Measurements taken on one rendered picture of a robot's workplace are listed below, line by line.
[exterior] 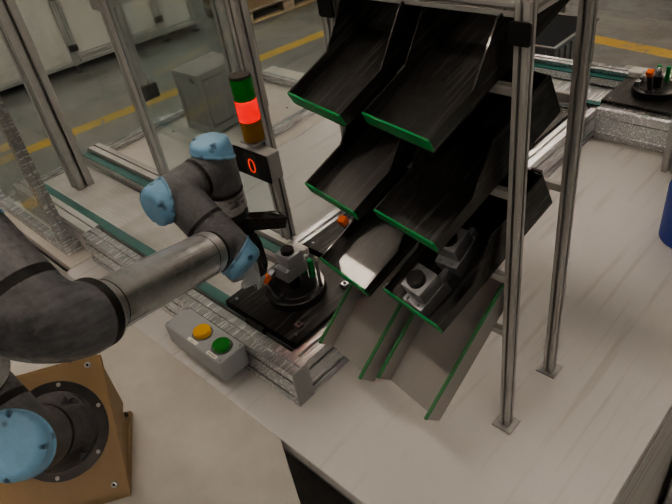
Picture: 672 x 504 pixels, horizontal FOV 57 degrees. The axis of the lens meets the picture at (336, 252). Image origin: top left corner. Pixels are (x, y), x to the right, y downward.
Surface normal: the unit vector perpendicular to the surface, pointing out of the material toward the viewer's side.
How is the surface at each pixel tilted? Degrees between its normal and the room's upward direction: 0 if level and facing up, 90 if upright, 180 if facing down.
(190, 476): 0
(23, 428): 51
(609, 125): 90
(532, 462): 0
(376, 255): 25
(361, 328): 45
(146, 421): 0
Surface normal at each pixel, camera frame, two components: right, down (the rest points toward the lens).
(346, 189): -0.46, -0.52
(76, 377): 0.08, -0.17
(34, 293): 0.57, -0.39
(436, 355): -0.65, -0.24
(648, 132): -0.68, 0.52
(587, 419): -0.14, -0.79
